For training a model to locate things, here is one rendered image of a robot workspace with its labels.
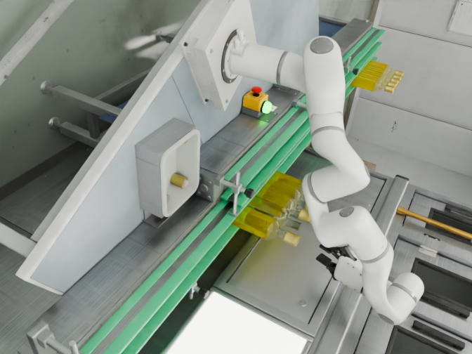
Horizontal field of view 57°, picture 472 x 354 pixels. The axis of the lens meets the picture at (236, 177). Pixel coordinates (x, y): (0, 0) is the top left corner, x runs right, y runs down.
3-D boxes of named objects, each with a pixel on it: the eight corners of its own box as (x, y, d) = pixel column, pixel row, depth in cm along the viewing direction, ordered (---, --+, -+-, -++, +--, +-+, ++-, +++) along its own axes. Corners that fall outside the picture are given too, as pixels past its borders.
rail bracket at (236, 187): (212, 208, 139) (247, 223, 135) (214, 166, 129) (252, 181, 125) (217, 203, 141) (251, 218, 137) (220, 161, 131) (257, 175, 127)
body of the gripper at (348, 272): (374, 289, 131) (342, 267, 136) (383, 266, 124) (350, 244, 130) (360, 303, 126) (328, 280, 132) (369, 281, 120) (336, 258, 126)
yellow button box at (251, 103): (240, 112, 166) (258, 118, 163) (242, 94, 161) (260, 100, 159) (249, 105, 171) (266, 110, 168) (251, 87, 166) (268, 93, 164)
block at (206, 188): (194, 196, 141) (212, 204, 138) (194, 173, 135) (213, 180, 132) (200, 189, 143) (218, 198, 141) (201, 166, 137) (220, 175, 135)
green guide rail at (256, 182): (220, 198, 142) (241, 207, 139) (220, 195, 141) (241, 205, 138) (369, 41, 266) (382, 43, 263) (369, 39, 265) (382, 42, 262)
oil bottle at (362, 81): (338, 82, 236) (390, 97, 226) (341, 72, 232) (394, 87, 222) (342, 79, 240) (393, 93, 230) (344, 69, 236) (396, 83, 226)
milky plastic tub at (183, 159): (140, 209, 126) (165, 221, 123) (135, 145, 113) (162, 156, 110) (175, 178, 139) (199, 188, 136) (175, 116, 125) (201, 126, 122)
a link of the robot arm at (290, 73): (277, 93, 126) (331, 107, 121) (274, 62, 115) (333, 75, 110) (290, 68, 130) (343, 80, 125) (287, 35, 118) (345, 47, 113)
